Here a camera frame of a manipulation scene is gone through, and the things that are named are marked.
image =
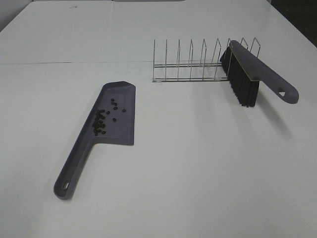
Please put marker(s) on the pile of coffee beans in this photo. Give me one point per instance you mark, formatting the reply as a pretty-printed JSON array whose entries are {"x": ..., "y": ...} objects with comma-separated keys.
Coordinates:
[{"x": 104, "y": 119}]

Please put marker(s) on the clear plastic tape piece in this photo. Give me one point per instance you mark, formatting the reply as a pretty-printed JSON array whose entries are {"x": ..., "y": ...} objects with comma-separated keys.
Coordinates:
[{"x": 207, "y": 69}]

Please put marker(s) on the metal wire rack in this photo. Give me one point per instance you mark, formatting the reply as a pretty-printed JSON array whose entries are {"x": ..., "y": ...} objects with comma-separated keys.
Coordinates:
[{"x": 181, "y": 64}]

